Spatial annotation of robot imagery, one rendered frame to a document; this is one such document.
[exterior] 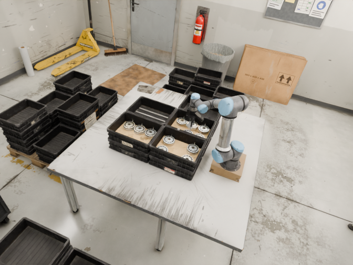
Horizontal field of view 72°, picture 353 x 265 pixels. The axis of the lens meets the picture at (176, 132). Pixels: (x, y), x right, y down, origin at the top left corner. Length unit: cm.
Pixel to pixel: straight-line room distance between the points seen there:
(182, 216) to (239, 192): 53
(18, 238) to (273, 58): 421
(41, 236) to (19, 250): 14
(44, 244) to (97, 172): 60
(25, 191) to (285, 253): 269
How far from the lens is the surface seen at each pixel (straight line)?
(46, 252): 205
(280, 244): 283
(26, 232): 217
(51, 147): 300
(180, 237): 255
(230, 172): 207
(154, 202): 188
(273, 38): 471
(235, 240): 185
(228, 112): 165
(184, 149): 208
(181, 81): 384
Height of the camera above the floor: 228
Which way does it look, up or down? 41 degrees down
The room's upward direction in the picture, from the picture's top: 8 degrees clockwise
